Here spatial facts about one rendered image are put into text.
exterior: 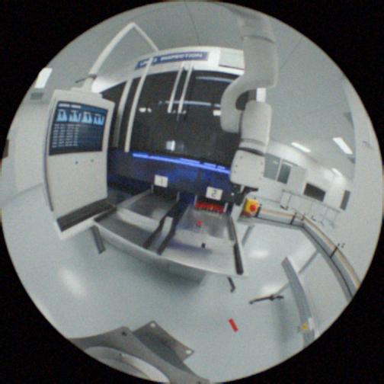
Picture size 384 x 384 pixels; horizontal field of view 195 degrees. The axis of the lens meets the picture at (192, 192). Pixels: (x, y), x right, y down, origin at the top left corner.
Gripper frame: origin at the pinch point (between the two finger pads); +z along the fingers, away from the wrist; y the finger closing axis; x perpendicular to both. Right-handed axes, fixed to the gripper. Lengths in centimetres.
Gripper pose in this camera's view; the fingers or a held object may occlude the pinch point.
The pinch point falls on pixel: (238, 199)
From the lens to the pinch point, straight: 38.0
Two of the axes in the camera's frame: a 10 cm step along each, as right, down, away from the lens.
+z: -1.8, 9.3, 3.1
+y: -9.6, -2.3, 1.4
